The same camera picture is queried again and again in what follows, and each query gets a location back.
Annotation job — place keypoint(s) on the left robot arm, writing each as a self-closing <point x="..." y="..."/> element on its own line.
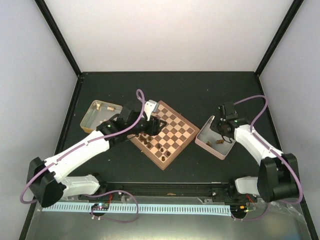
<point x="49" y="179"/>

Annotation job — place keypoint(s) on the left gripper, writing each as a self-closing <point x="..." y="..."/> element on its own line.
<point x="154" y="130"/>

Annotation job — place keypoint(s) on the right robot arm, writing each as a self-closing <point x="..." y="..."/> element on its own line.
<point x="278" y="176"/>

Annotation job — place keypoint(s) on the pink tin box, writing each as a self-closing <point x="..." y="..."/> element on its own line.
<point x="206" y="134"/>

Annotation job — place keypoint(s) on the dark chess pieces pile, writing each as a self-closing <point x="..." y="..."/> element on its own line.
<point x="216" y="142"/>

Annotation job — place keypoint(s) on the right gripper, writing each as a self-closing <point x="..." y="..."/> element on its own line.
<point x="213" y="127"/>

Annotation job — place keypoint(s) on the light chess pieces pile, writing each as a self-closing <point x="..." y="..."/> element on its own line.
<point x="101" y="107"/>

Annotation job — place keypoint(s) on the yellow tin box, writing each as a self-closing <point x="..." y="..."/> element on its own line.
<point x="94" y="117"/>

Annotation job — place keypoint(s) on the light blue cable duct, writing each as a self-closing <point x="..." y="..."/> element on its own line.
<point x="141" y="208"/>

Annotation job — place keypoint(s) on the wooden chess board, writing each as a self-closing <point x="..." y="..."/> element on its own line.
<point x="174" y="137"/>

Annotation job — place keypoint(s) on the black frame rail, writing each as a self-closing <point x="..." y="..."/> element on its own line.
<point x="218" y="192"/>

